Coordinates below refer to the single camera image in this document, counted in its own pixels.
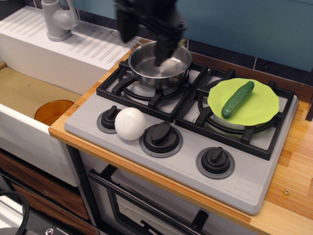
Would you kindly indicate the black stove knob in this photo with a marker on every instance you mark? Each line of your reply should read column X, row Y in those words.
column 161, row 140
column 215, row 163
column 106, row 120

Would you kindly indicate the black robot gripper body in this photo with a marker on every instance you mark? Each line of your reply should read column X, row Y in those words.
column 159, row 16

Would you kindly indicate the white toy sink unit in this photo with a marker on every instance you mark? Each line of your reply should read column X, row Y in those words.
column 36, row 70

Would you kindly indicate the grey toy faucet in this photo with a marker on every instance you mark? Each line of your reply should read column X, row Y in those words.
column 59, row 22

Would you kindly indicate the lime green plate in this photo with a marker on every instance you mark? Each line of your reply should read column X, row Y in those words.
column 261, row 107

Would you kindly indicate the black left burner grate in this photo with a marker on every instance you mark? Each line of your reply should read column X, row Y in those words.
column 165, row 104

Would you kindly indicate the white toy mushroom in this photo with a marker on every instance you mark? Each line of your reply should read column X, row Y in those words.
column 130, row 124

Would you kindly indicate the black right stove knob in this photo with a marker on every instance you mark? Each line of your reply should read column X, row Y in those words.
column 215, row 163

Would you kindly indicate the black oven door handle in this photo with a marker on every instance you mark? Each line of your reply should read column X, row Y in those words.
column 194, row 228

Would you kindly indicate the stainless steel pot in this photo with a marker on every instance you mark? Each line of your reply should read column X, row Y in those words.
column 170, row 73

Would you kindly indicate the toy oven door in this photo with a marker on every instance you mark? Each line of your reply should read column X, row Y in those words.
column 140, row 208

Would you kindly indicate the wooden drawer front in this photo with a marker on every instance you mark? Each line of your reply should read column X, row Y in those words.
column 47, row 194

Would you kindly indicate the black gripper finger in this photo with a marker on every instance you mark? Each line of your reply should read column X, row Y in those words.
column 166, row 44
column 127, row 25

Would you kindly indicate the black right burner grate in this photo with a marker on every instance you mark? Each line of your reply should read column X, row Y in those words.
column 258, row 140

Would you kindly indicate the grey toy stove top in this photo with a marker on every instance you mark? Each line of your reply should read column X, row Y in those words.
column 244, row 189

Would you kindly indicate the green toy pickle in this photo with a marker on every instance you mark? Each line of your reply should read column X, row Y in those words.
column 237, row 100

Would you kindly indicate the black left stove knob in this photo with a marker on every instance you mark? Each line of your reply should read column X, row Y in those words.
column 106, row 120

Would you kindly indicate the black burner grate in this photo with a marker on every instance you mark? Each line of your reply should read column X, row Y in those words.
column 258, row 140
column 165, row 104

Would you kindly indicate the black middle stove knob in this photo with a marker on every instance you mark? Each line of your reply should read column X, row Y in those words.
column 161, row 140

